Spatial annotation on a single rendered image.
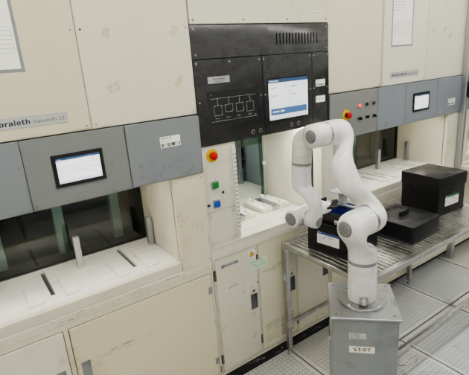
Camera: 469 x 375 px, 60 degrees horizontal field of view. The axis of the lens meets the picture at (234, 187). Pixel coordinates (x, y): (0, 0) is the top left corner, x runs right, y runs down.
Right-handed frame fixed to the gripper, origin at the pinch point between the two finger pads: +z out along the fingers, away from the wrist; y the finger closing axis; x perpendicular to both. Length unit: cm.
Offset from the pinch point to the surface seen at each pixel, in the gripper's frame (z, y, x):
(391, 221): 37.9, 14.6, -19.7
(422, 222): 46, 29, -20
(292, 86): 8, -28, 58
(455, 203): 101, 27, -25
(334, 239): -1.7, 3.8, -19.9
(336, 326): -45, 34, -35
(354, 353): -41, 40, -48
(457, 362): 55, 50, -106
